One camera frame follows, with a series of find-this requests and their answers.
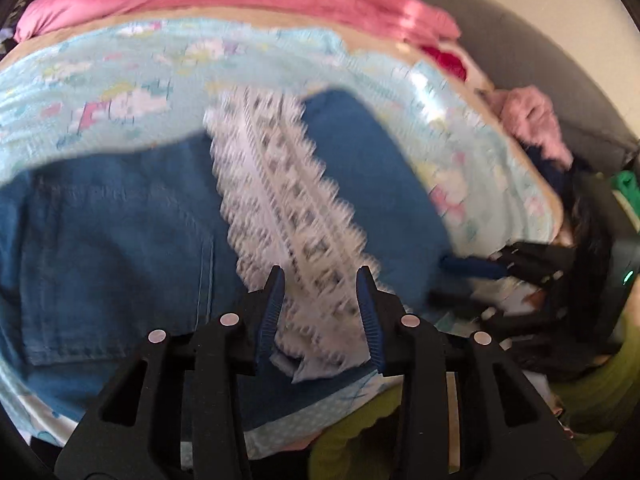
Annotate blue denim pants lace hem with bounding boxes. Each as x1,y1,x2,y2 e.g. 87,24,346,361
1,90,451,432

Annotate green fleece right sleeve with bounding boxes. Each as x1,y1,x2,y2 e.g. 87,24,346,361
550,318,639,434

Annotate pink fluffy garment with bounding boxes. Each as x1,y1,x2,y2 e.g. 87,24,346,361
484,86,574,170

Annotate grey upholstered headboard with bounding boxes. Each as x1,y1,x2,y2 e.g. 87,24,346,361
421,0,639,174

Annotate red patterned pillow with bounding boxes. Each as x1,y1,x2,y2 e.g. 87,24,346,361
421,42,495,92

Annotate light blue cartoon cat bedsheet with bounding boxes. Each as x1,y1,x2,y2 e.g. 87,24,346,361
1,18,562,458

